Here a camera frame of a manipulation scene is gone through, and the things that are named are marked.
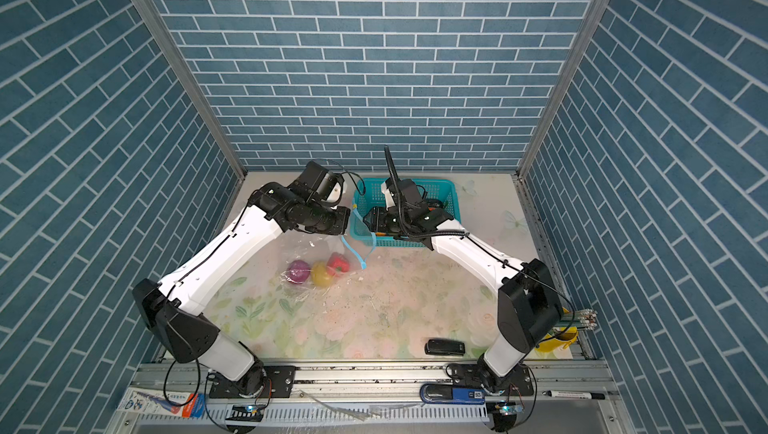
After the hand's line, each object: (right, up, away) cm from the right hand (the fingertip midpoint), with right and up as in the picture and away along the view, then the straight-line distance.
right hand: (368, 215), depth 82 cm
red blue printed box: (-50, -44, -12) cm, 68 cm away
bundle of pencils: (+51, -22, -16) cm, 58 cm away
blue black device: (+21, -44, -8) cm, 50 cm away
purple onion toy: (-21, -17, +6) cm, 28 cm away
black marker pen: (+52, -43, -10) cm, 68 cm away
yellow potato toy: (-14, -18, +4) cm, 23 cm away
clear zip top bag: (-17, -10, +6) cm, 21 cm away
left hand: (-4, -2, -6) cm, 8 cm away
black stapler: (+19, -34, -5) cm, 39 cm away
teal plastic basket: (-3, +7, +23) cm, 24 cm away
